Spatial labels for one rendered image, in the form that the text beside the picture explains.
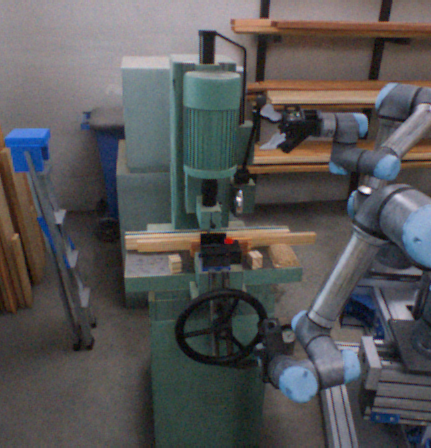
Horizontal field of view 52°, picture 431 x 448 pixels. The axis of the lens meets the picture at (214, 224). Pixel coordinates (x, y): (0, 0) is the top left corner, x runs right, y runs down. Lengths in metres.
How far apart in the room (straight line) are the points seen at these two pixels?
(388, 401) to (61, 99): 3.14
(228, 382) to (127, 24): 2.74
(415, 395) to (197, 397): 0.79
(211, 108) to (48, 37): 2.54
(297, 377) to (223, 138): 0.73
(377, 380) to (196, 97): 0.99
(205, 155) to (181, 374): 0.83
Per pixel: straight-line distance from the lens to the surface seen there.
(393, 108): 1.76
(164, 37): 3.71
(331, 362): 1.10
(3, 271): 2.79
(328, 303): 1.14
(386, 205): 1.01
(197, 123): 1.37
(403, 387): 1.50
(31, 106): 3.86
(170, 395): 1.82
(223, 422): 1.98
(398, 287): 1.88
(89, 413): 2.28
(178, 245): 1.59
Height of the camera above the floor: 1.70
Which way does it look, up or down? 27 degrees down
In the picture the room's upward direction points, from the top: 2 degrees clockwise
